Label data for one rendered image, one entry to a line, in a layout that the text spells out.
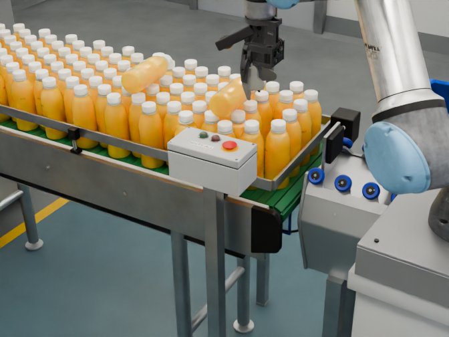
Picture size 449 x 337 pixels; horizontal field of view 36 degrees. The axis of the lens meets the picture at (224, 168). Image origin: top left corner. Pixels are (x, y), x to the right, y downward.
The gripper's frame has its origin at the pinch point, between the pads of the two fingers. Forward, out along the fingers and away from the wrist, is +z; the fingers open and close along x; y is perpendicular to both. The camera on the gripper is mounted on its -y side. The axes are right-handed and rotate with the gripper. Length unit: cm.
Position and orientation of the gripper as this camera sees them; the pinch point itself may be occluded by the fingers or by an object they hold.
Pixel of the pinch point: (251, 90)
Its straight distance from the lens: 179.7
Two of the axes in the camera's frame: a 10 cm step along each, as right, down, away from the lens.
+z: 0.1, 8.6, 5.1
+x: 5.0, -4.5, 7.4
